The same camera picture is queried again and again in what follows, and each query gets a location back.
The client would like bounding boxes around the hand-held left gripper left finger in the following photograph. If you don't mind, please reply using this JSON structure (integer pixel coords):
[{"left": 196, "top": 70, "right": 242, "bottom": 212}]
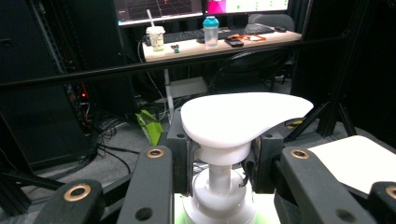
[{"left": 166, "top": 107, "right": 200, "bottom": 197}]

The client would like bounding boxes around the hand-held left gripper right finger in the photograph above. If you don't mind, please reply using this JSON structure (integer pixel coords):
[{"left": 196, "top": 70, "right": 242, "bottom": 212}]
[{"left": 244, "top": 133, "right": 285, "bottom": 194}]

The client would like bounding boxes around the white pump dispenser head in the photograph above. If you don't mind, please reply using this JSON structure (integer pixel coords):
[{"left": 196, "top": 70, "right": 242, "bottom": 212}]
[{"left": 174, "top": 91, "right": 314, "bottom": 224}]

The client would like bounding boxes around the green plastic dustpan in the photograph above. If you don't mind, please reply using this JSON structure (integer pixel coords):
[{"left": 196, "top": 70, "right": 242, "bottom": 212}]
[{"left": 134, "top": 109, "right": 164, "bottom": 147}]

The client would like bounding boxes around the white desk leg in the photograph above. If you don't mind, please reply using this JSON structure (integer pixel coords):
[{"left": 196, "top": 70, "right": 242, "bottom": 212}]
[{"left": 163, "top": 68, "right": 176, "bottom": 125}]

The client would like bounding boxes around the white box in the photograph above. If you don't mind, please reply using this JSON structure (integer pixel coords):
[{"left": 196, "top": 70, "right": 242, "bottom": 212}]
[{"left": 169, "top": 77, "right": 209, "bottom": 99}]

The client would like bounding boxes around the black metal stand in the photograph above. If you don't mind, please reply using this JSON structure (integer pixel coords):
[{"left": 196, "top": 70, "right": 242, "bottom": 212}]
[{"left": 284, "top": 0, "right": 372, "bottom": 144}]

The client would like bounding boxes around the black office chair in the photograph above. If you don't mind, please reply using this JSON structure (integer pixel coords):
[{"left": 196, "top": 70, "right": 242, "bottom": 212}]
[{"left": 207, "top": 50, "right": 292, "bottom": 92}]

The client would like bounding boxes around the wooden office desk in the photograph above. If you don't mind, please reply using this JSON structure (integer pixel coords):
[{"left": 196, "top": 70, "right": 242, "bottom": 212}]
[{"left": 142, "top": 29, "right": 303, "bottom": 63}]

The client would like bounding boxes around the black horizontal metal bar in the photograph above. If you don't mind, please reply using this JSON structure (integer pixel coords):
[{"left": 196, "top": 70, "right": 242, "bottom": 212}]
[{"left": 0, "top": 36, "right": 353, "bottom": 90}]

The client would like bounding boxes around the plastic cup with straw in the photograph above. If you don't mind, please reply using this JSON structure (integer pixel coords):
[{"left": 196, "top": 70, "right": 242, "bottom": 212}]
[{"left": 145, "top": 8, "right": 166, "bottom": 52}]

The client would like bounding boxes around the black keyboard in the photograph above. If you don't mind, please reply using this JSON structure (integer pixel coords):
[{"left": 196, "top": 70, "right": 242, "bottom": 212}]
[{"left": 162, "top": 23, "right": 276, "bottom": 44}]

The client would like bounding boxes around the black phone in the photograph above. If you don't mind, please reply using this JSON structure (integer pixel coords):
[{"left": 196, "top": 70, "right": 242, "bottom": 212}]
[{"left": 224, "top": 37, "right": 245, "bottom": 49}]

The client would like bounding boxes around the orange-rimmed flat item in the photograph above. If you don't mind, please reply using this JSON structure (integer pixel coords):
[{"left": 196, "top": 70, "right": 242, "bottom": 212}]
[{"left": 228, "top": 33, "right": 267, "bottom": 43}]

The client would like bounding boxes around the shaker bottle with teal lid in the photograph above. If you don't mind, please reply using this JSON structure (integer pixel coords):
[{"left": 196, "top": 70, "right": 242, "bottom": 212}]
[{"left": 202, "top": 16, "right": 219, "bottom": 48}]

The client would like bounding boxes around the black cabinet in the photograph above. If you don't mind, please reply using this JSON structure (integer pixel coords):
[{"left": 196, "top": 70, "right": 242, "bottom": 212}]
[{"left": 0, "top": 0, "right": 94, "bottom": 172}]

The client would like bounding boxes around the computer monitor with dark screen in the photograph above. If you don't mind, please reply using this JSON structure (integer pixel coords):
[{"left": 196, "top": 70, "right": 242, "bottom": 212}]
[{"left": 113, "top": 0, "right": 205, "bottom": 27}]

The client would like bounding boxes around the computer monitor with bright screen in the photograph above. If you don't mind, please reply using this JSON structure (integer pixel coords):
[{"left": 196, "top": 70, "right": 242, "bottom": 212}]
[{"left": 202, "top": 0, "right": 290, "bottom": 16}]

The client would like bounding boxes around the black floor cable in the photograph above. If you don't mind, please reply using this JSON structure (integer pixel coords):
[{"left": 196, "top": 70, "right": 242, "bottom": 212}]
[{"left": 96, "top": 143, "right": 141, "bottom": 175}]

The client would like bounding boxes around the black metal frame leg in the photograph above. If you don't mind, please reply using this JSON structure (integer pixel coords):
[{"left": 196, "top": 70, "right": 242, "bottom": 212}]
[{"left": 0, "top": 172, "right": 64, "bottom": 217}]

